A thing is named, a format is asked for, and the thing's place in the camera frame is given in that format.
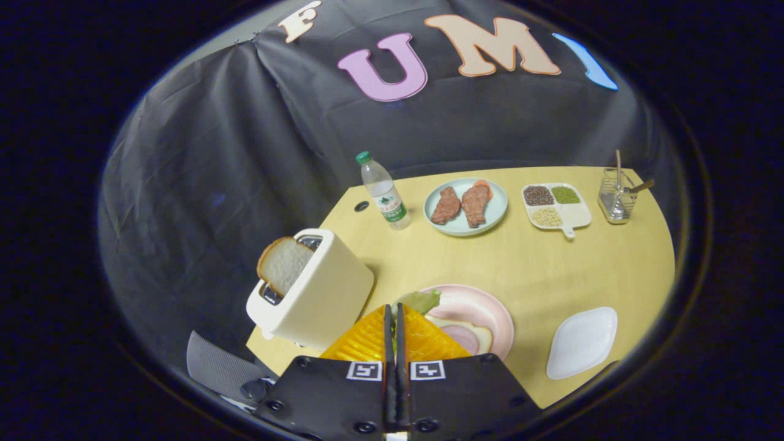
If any white bread slice with crust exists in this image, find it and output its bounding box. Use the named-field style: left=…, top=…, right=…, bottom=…
left=257, top=236, right=315, bottom=298

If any black backdrop cloth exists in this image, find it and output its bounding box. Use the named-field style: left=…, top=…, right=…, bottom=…
left=98, top=0, right=680, bottom=368

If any clear plastic water bottle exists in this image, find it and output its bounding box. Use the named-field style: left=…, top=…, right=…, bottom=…
left=356, top=151, right=412, bottom=231

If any grey chair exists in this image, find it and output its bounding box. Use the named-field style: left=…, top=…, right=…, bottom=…
left=186, top=331, right=276, bottom=405

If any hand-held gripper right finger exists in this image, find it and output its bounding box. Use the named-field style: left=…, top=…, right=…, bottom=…
left=396, top=303, right=545, bottom=441

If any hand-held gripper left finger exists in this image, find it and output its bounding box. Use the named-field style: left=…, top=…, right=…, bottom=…
left=252, top=304, right=396, bottom=441

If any pink plate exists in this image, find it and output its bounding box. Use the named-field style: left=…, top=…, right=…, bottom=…
left=420, top=284, right=515, bottom=361

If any green lettuce leaf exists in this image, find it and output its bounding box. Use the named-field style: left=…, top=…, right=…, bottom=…
left=392, top=290, right=442, bottom=344

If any flat toast slice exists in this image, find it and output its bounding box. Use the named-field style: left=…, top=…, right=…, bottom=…
left=426, top=314, right=494, bottom=356

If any white divided seasoning dish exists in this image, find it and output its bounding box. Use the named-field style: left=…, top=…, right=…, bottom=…
left=522, top=182, right=593, bottom=239

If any small white dish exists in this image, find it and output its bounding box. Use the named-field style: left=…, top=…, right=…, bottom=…
left=546, top=307, right=619, bottom=380

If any white toaster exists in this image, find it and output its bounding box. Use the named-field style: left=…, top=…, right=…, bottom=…
left=246, top=228, right=375, bottom=350

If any brown meat piece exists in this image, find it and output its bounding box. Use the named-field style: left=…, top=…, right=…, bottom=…
left=461, top=179, right=494, bottom=228
left=430, top=186, right=462, bottom=225

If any pale teal plate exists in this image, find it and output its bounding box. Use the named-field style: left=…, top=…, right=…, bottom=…
left=424, top=178, right=509, bottom=237

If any pink ham slice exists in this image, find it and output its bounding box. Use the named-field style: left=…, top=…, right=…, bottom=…
left=442, top=325, right=481, bottom=355

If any clear glass jar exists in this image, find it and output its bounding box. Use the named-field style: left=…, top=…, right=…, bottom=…
left=598, top=168, right=638, bottom=225

